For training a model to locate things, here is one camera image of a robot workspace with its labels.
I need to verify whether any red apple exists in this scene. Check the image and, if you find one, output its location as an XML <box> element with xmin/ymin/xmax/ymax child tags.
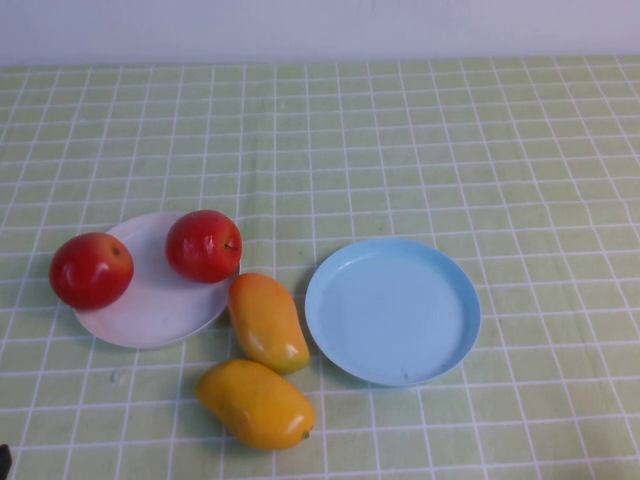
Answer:
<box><xmin>48</xmin><ymin>231</ymin><xmax>135</xmax><ymax>310</ymax></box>
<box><xmin>165</xmin><ymin>209</ymin><xmax>244</xmax><ymax>284</ymax></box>

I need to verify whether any yellow mango with dark stem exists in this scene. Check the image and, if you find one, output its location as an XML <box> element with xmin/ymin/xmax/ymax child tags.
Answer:
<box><xmin>194</xmin><ymin>358</ymin><xmax>317</xmax><ymax>450</ymax></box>

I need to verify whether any orange-yellow mango with green tip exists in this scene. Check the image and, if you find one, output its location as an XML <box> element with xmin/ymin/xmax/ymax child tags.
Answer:
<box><xmin>228</xmin><ymin>272</ymin><xmax>311</xmax><ymax>375</ymax></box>

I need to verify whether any white round plate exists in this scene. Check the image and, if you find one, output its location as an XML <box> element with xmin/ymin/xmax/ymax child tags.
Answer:
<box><xmin>73</xmin><ymin>210</ymin><xmax>242</xmax><ymax>350</ymax></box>

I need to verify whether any light blue round plate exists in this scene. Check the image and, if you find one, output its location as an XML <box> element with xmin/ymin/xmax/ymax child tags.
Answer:
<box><xmin>304</xmin><ymin>237</ymin><xmax>482</xmax><ymax>388</ymax></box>

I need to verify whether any green checked tablecloth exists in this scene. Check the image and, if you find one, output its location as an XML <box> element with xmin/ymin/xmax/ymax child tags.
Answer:
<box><xmin>0</xmin><ymin>54</ymin><xmax>640</xmax><ymax>480</ymax></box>

